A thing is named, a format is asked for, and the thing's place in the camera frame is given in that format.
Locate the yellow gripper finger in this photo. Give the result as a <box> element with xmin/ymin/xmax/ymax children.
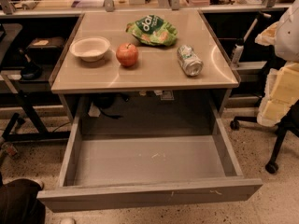
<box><xmin>270</xmin><ymin>62</ymin><xmax>299</xmax><ymax>105</ymax></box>
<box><xmin>257</xmin><ymin>97</ymin><xmax>291</xmax><ymax>127</ymax></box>

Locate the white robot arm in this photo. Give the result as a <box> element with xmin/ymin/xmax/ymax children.
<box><xmin>255</xmin><ymin>0</ymin><xmax>299</xmax><ymax>127</ymax></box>

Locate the open grey top drawer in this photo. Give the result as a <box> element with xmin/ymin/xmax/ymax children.
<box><xmin>38</xmin><ymin>97</ymin><xmax>262</xmax><ymax>212</ymax></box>

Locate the black office chair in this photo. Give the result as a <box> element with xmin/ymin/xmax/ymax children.
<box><xmin>230</xmin><ymin>100</ymin><xmax>299</xmax><ymax>175</ymax></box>

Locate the white handheld tool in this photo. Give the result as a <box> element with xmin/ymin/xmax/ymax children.
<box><xmin>231</xmin><ymin>12</ymin><xmax>271</xmax><ymax>67</ymax></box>

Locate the green chip bag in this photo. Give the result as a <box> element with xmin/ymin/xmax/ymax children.
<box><xmin>126</xmin><ymin>15</ymin><xmax>178</xmax><ymax>47</ymax></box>

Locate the red apple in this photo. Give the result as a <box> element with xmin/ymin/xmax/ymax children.
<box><xmin>116</xmin><ymin>43</ymin><xmax>138</xmax><ymax>67</ymax></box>

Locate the white paper bowl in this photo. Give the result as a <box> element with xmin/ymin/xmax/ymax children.
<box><xmin>69</xmin><ymin>36</ymin><xmax>110</xmax><ymax>63</ymax></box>

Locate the black box on shelf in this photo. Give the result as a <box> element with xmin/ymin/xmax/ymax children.
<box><xmin>26</xmin><ymin>36</ymin><xmax>65</xmax><ymax>64</ymax></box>

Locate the person's dark trouser leg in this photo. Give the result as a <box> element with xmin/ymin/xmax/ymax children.
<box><xmin>0</xmin><ymin>178</ymin><xmax>46</xmax><ymax>224</ymax></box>

